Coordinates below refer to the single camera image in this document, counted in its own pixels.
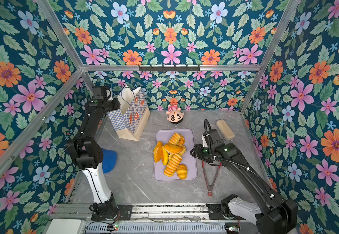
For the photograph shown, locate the ridged long bread top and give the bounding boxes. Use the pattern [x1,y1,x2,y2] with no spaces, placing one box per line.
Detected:
[168,133,185,146]

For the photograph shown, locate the ridged long bread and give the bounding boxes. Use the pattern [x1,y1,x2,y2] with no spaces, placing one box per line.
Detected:
[164,154,182,177]
[168,133,185,146]

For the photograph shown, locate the round orange bread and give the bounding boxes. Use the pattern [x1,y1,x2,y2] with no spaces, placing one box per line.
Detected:
[164,143,186,155]

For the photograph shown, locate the checkered paper bag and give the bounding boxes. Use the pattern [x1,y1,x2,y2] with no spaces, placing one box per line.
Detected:
[108,85,150,141]

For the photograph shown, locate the red silicone tongs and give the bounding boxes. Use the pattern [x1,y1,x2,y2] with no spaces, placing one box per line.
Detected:
[201,160,222,197]

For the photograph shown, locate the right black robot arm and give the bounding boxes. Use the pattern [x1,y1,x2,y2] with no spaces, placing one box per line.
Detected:
[190,143,298,234]

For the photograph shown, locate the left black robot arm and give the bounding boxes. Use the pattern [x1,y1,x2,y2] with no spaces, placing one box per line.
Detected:
[66,98,120,219]

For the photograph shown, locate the small croissant bread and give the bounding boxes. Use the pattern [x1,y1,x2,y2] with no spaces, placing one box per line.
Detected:
[176,164,188,180]

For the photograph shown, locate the yellow oval bread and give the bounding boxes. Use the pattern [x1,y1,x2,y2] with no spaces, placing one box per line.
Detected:
[161,146,169,165]

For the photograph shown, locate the oval orange bread left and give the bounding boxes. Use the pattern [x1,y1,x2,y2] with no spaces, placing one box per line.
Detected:
[153,141,163,163]

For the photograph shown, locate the lavender tray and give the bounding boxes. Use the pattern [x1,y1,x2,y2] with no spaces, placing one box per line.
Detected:
[153,129,197,181]

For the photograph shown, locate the beige sponge block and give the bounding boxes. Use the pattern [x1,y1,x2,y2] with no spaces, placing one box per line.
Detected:
[216,120,235,140]

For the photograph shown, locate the cartoon face plush toy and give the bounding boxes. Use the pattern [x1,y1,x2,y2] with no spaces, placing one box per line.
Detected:
[166,105,185,124]

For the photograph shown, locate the white box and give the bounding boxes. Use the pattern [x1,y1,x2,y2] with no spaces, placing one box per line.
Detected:
[45,219,86,234]

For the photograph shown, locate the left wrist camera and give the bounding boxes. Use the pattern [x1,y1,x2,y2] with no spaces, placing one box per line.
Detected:
[92,86,113,100]

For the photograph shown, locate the black hook rail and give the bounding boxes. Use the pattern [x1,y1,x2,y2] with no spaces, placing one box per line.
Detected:
[138,65,201,72]

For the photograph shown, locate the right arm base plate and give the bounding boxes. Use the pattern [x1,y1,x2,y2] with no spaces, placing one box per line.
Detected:
[206,203,246,220]

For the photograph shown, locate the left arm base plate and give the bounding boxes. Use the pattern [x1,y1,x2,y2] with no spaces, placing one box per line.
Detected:
[91,204,133,221]

